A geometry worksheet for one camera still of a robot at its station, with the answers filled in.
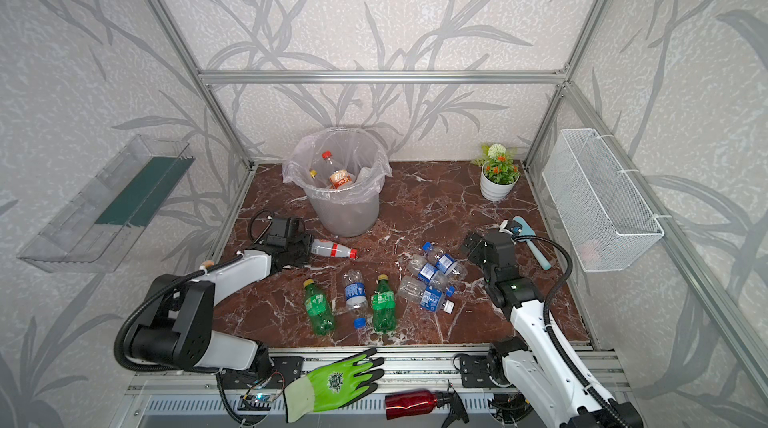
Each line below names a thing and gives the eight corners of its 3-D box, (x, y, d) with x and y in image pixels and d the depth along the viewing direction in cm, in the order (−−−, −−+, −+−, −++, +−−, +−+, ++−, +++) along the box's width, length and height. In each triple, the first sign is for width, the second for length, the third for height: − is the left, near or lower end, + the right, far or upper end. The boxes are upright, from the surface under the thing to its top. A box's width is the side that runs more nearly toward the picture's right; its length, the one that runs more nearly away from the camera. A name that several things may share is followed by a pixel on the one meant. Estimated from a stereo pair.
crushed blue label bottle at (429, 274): (403, 269, 94) (403, 261, 90) (414, 257, 97) (414, 249, 93) (447, 304, 87) (449, 297, 83) (457, 289, 90) (460, 283, 86)
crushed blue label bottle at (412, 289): (394, 294, 88) (393, 287, 84) (404, 277, 91) (404, 269, 87) (435, 320, 83) (437, 313, 79) (445, 300, 87) (448, 293, 82)
